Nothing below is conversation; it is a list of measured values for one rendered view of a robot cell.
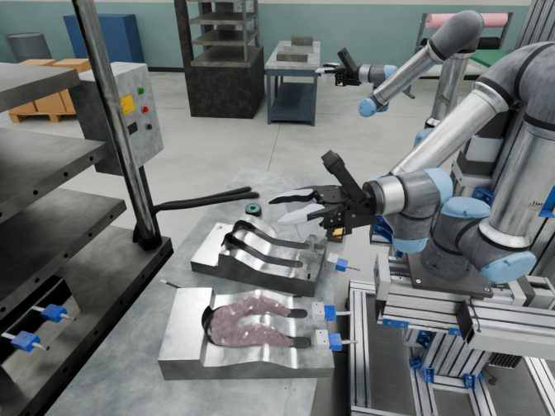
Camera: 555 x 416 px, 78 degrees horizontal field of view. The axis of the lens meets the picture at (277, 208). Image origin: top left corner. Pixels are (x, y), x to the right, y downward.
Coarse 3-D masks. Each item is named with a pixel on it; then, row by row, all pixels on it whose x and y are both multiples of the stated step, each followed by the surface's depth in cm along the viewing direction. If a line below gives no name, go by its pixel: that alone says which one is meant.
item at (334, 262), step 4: (332, 256) 137; (336, 256) 137; (328, 260) 135; (332, 260) 135; (336, 260) 135; (340, 260) 137; (344, 260) 137; (328, 264) 136; (332, 264) 135; (336, 264) 135; (340, 264) 135; (344, 264) 135; (328, 268) 137; (332, 268) 136; (336, 268) 136; (340, 268) 135; (344, 268) 134; (352, 268) 135; (356, 268) 135
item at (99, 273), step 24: (96, 240) 156; (120, 240) 156; (168, 240) 157; (72, 264) 143; (96, 264) 143; (120, 264) 143; (144, 264) 143; (72, 288) 132; (96, 288) 132; (120, 288) 132; (96, 312) 123; (72, 336) 115; (96, 336) 120; (48, 360) 108; (72, 360) 111; (0, 384) 102; (24, 384) 102; (48, 384) 103; (24, 408) 96
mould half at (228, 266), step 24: (216, 240) 144; (264, 240) 138; (288, 240) 140; (312, 240) 140; (192, 264) 135; (216, 264) 132; (240, 264) 127; (264, 264) 129; (288, 288) 127; (312, 288) 123
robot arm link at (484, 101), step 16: (528, 48) 68; (496, 64) 72; (512, 64) 69; (480, 80) 74; (496, 80) 71; (512, 80) 69; (480, 96) 74; (496, 96) 72; (512, 96) 71; (464, 112) 75; (480, 112) 74; (496, 112) 75; (448, 128) 76; (464, 128) 75; (480, 128) 76; (416, 144) 82; (432, 144) 78; (448, 144) 77; (416, 160) 79; (432, 160) 78; (384, 176) 87
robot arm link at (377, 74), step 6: (372, 66) 146; (378, 66) 145; (384, 66) 144; (390, 66) 143; (372, 72) 146; (378, 72) 144; (384, 72) 143; (390, 72) 142; (372, 78) 147; (378, 78) 145; (384, 78) 144; (378, 84) 146
